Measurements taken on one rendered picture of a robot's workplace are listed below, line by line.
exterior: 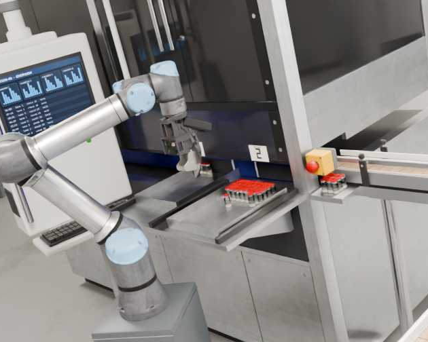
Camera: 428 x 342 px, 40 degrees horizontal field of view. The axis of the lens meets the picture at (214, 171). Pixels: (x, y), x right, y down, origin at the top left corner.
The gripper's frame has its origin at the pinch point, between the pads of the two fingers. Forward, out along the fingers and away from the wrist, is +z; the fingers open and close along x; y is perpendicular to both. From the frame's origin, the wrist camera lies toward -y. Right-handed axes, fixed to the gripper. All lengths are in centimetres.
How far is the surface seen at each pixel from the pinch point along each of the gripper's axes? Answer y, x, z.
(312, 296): -36, 5, 65
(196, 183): -32, -42, 21
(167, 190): -23, -50, 21
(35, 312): -4, -190, 109
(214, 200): -20.5, -19.4, 21.0
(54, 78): -10, -88, -31
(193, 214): -9.0, -18.4, 21.4
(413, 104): -336, -115, 84
